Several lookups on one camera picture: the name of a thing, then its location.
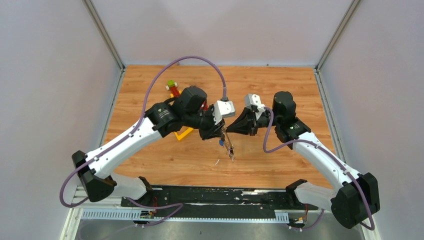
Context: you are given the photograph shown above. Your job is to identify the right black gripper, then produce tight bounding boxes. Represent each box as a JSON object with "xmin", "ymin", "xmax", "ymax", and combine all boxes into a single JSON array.
[{"xmin": 225, "ymin": 107, "xmax": 281, "ymax": 137}]

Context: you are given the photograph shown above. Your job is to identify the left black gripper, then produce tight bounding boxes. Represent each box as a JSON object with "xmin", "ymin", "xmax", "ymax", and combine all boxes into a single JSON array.
[{"xmin": 184, "ymin": 104, "xmax": 226, "ymax": 141}]

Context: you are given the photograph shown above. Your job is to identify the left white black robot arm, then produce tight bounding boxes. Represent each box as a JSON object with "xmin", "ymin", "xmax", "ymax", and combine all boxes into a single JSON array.
[{"xmin": 72, "ymin": 86, "xmax": 234, "ymax": 207}]

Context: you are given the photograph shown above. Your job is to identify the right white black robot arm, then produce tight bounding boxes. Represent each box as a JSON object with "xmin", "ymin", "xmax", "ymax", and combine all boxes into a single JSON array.
[{"xmin": 226, "ymin": 91, "xmax": 380, "ymax": 231}]

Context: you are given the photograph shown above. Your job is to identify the red lego window brick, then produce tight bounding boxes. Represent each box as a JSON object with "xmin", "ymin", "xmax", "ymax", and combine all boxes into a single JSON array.
[{"xmin": 201, "ymin": 101, "xmax": 209, "ymax": 111}]

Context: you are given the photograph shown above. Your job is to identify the yellow triangular toy piece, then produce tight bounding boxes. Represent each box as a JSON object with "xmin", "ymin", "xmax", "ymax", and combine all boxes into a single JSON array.
[{"xmin": 174, "ymin": 127, "xmax": 194, "ymax": 141}]

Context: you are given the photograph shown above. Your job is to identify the lego car toy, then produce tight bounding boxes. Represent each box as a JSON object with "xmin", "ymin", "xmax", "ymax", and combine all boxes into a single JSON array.
[{"xmin": 165, "ymin": 80, "xmax": 181, "ymax": 98}]

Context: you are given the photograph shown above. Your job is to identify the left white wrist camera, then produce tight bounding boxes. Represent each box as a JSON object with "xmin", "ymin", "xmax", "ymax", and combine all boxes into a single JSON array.
[{"xmin": 212, "ymin": 100, "xmax": 236, "ymax": 125}]

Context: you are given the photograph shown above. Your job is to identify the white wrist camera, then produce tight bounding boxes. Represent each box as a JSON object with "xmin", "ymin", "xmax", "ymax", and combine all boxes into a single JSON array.
[
  {"xmin": 212, "ymin": 100, "xmax": 236, "ymax": 125},
  {"xmin": 244, "ymin": 93, "xmax": 265, "ymax": 120}
]

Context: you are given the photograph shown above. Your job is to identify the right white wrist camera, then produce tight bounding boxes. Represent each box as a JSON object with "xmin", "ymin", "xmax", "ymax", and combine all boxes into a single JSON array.
[{"xmin": 244, "ymin": 93, "xmax": 265, "ymax": 120}]

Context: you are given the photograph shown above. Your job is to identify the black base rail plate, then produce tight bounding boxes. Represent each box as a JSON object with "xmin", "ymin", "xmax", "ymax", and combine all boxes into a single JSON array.
[{"xmin": 138, "ymin": 185, "xmax": 318, "ymax": 220}]

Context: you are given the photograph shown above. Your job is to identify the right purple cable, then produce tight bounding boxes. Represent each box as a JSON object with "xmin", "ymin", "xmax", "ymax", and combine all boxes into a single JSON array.
[{"xmin": 262, "ymin": 106, "xmax": 376, "ymax": 231}]

